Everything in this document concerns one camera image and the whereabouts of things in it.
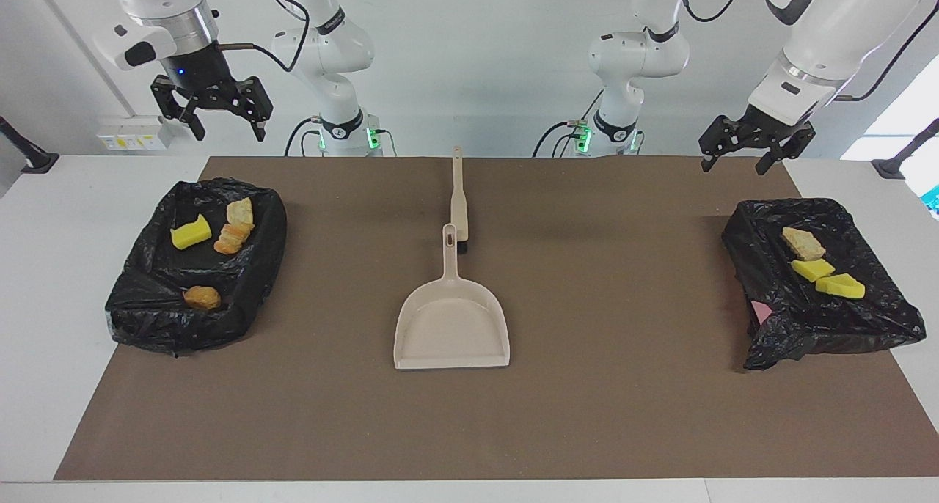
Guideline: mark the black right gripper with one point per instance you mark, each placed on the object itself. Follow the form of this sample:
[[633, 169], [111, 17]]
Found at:
[[202, 74]]

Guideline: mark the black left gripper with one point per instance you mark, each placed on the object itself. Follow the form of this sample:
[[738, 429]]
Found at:
[[755, 129]]

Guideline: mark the pale yellow foam chunk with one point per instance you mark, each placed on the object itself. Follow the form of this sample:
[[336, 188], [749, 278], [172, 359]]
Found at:
[[240, 211]]

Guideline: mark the beige tan foam chunk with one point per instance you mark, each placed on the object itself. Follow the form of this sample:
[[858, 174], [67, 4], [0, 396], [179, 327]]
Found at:
[[803, 244]]

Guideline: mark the beige foam chunk orange side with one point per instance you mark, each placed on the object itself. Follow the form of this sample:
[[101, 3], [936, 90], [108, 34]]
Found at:
[[233, 239]]

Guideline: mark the large yellow sponge chunk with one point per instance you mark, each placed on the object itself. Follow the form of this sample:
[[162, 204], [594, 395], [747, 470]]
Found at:
[[191, 233]]

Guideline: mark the small yellow sponge piece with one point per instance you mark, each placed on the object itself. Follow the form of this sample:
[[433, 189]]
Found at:
[[812, 270]]

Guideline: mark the long yellow sponge piece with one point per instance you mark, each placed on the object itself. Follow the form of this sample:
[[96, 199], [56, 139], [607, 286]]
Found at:
[[840, 287]]

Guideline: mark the orange brown sponge chunk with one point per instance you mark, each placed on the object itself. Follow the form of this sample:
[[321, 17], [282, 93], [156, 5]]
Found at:
[[202, 298]]

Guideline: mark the beige hand brush black bristles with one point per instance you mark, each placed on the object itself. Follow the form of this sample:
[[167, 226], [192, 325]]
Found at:
[[459, 195]]

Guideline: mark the beige plastic dustpan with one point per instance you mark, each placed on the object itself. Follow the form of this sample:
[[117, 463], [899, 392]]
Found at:
[[451, 334]]

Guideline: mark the black bag lined pink bin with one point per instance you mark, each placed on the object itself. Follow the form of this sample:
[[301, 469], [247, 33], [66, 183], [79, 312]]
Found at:
[[807, 327]]

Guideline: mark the black stand foot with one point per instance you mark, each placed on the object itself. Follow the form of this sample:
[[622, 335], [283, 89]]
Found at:
[[37, 162], [891, 167]]

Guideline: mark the teal object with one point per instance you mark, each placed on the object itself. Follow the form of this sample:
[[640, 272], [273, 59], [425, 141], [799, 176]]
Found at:
[[933, 199]]

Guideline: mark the brown table mat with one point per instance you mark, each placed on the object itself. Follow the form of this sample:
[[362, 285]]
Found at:
[[469, 430]]

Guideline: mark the white wall socket box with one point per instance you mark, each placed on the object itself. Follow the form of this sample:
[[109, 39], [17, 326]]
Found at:
[[132, 133]]

